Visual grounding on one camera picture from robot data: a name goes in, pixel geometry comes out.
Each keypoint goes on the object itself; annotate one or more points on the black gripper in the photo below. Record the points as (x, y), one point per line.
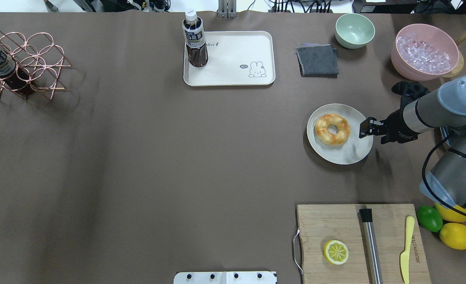
(396, 125)

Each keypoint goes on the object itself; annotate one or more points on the grey round plate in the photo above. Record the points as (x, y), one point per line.
(354, 149)

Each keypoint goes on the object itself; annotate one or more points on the glazed twisted donut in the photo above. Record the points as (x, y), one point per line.
(332, 129)

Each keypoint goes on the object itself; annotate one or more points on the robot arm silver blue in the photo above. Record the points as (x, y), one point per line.
(420, 111)

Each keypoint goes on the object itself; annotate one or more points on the cream rabbit tray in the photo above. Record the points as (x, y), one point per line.
(236, 58)

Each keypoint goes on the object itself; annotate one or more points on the tea bottle on tray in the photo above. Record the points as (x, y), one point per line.
(195, 41)

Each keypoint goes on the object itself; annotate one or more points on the folded grey cloth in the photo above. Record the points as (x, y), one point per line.
(317, 60)

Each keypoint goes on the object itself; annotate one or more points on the steel muddler black tip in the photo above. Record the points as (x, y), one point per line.
(371, 243)

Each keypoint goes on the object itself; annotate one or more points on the pink bowl of ice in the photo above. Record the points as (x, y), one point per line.
(423, 52)

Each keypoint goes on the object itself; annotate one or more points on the mint green bowl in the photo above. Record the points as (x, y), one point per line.
(354, 31)

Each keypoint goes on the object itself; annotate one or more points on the green lime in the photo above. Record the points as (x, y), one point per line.
(429, 218)

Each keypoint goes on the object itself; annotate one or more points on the bamboo cutting board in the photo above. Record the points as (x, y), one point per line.
(320, 223)

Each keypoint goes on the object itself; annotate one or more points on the yellow lemon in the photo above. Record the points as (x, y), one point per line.
(449, 215)
(454, 235)

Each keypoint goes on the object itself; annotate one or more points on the half lemon slice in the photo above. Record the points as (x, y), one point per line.
(336, 252)

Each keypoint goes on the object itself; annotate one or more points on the yellow plastic knife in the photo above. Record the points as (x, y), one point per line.
(404, 258)

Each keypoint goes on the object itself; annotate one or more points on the tea bottle in rack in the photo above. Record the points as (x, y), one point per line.
(15, 78)

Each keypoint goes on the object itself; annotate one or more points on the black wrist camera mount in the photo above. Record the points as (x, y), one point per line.
(409, 92)

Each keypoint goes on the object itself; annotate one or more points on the aluminium frame post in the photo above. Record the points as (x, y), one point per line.
(227, 9)

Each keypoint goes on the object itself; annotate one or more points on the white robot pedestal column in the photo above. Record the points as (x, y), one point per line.
(226, 277)

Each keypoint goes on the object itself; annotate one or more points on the copper wire bottle rack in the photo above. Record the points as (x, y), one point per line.
(40, 57)

